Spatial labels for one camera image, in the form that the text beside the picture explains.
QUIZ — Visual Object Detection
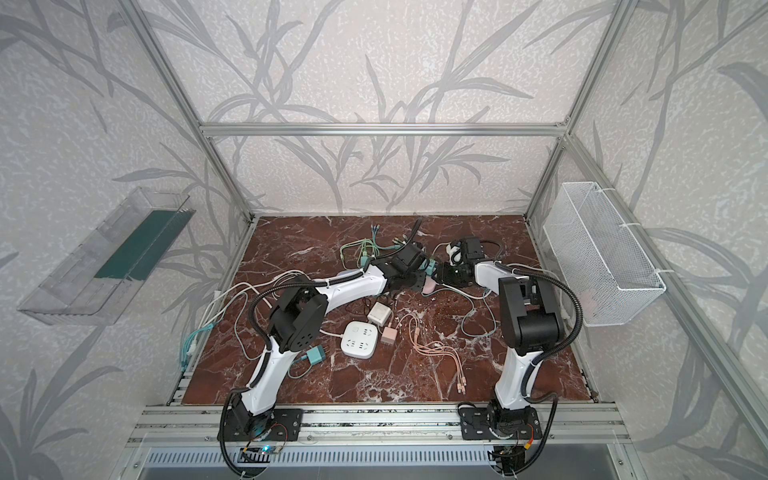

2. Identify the pink power strip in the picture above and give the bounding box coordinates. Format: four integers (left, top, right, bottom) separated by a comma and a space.
421, 277, 437, 296

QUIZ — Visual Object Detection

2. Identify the white usb charger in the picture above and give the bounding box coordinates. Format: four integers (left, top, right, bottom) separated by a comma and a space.
366, 302, 392, 327

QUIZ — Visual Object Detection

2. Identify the pink usb cable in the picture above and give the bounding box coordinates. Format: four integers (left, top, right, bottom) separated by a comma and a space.
392, 311, 469, 395

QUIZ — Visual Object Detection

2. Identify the pink usb charger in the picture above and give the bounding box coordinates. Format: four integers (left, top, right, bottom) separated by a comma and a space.
381, 327, 398, 345

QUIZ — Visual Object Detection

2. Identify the teal usb charger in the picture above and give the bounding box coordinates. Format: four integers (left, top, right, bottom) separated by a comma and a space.
306, 345, 326, 366

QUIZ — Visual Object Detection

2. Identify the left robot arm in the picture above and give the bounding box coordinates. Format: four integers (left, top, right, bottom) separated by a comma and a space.
219, 240, 428, 439

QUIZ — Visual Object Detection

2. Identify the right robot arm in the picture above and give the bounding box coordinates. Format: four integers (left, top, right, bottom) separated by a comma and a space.
435, 237, 584, 439

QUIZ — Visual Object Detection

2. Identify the clear plastic tray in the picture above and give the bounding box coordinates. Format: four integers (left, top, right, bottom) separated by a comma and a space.
18, 187, 195, 326

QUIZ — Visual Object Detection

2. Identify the green cable of green charger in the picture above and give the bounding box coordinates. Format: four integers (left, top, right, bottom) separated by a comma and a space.
338, 237, 409, 271

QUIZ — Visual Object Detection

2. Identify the white wire basket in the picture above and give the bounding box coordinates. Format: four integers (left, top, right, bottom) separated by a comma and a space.
543, 182, 666, 327

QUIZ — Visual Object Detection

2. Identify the white power cord white strip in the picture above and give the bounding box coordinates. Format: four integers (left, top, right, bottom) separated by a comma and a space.
197, 269, 344, 362

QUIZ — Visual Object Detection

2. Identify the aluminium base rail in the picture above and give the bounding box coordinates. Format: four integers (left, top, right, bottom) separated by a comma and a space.
126, 402, 631, 448

